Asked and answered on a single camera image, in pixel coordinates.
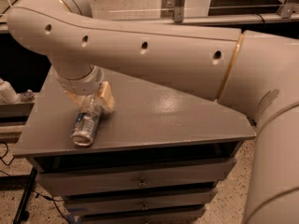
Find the black metal stand leg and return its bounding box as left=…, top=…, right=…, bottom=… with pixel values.
left=13, top=168, right=37, bottom=224

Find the black floor cable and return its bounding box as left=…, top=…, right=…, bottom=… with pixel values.
left=0, top=141, right=17, bottom=167

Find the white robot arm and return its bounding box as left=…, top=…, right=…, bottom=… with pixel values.
left=7, top=0, right=299, bottom=224

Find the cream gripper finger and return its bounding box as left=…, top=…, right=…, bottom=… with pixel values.
left=71, top=95, right=89, bottom=109
left=100, top=98, right=115, bottom=117

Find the silver blue Red Bull can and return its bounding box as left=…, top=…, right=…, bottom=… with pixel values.
left=70, top=99, right=103, bottom=147

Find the grey drawer cabinet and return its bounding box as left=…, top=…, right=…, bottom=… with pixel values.
left=14, top=72, right=255, bottom=224

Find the white plastic pipe fitting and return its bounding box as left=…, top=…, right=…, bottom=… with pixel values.
left=0, top=78, right=19, bottom=104

